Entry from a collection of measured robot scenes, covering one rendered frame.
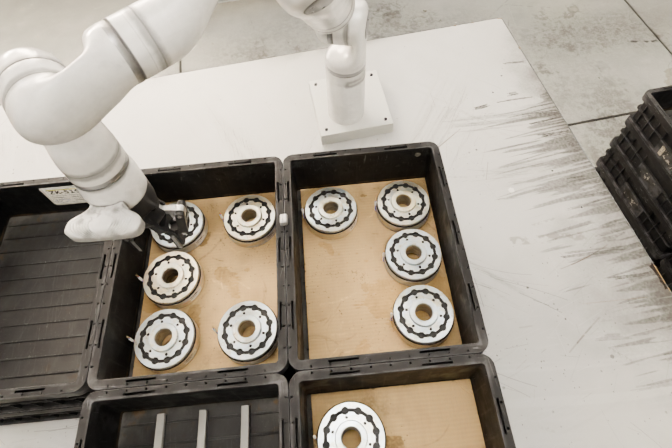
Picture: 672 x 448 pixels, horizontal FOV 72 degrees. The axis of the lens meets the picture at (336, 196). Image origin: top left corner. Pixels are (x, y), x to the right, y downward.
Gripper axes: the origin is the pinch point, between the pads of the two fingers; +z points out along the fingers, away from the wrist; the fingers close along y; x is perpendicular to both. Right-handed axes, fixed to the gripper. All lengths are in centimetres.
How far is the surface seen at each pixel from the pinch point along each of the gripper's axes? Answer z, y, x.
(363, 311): 17.8, -31.0, 7.9
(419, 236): 14.8, -42.7, -4.5
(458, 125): 31, -61, -44
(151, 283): 14.6, 6.8, 0.7
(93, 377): 7.6, 10.0, 18.1
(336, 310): 17.7, -26.3, 7.4
